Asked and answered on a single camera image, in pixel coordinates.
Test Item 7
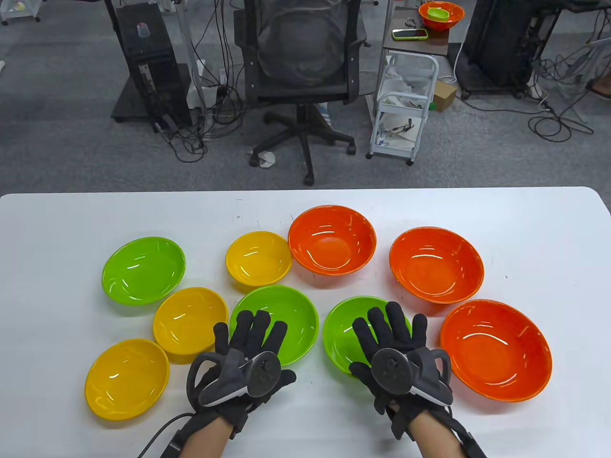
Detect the person's left hand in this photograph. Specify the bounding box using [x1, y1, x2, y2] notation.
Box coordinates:
[200, 310, 297, 432]

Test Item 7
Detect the person's right hand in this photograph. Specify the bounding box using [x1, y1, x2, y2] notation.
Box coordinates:
[349, 302, 454, 423]

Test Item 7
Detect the medium green bowl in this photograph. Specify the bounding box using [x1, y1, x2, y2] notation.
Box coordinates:
[323, 296, 412, 377]
[230, 285, 319, 367]
[101, 237, 187, 306]

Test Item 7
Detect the small yellow bowl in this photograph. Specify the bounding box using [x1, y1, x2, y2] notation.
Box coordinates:
[84, 339, 170, 421]
[225, 231, 293, 287]
[153, 287, 229, 356]

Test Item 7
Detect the large orange bowl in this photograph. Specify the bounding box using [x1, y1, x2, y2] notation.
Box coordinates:
[389, 227, 485, 304]
[288, 205, 377, 276]
[440, 299, 553, 403]
[418, 1, 465, 31]

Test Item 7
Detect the person's left forearm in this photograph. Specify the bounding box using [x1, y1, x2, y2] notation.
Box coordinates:
[179, 415, 234, 458]

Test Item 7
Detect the person's right forearm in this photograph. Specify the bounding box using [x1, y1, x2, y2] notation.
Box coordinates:
[411, 410, 464, 458]

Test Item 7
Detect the black hand controller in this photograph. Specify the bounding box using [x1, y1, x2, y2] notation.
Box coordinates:
[186, 351, 282, 408]
[371, 347, 454, 407]

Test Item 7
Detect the white rolling cart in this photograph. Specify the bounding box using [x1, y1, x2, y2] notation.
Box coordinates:
[366, 52, 440, 167]

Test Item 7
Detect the beige paper sheet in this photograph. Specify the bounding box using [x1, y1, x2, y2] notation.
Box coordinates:
[382, 114, 423, 144]

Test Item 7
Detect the cardboard box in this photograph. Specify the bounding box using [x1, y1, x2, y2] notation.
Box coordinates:
[432, 80, 458, 113]

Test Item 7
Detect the white crumpled bag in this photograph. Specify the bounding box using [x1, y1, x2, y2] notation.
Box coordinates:
[384, 64, 425, 98]

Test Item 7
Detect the black mesh office chair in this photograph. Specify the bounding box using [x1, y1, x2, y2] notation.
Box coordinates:
[233, 0, 370, 187]

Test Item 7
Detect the brown side table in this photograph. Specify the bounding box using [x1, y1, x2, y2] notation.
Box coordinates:
[379, 5, 454, 58]

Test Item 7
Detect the grey metal stand leg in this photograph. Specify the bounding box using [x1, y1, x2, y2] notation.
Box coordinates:
[173, 0, 211, 144]

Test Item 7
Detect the black equipment tower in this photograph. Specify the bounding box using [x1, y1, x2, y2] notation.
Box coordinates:
[111, 2, 194, 132]

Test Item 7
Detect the black wheeled cabinet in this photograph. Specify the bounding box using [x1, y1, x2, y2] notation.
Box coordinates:
[461, 0, 564, 100]

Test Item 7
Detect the white wheeled rack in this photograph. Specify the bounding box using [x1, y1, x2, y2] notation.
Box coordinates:
[0, 0, 41, 25]

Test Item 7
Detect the black braided cable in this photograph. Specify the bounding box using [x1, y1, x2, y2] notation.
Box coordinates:
[137, 413, 194, 458]

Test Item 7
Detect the tangle of black cables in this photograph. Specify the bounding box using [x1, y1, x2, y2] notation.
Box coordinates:
[153, 0, 246, 164]
[527, 48, 611, 143]

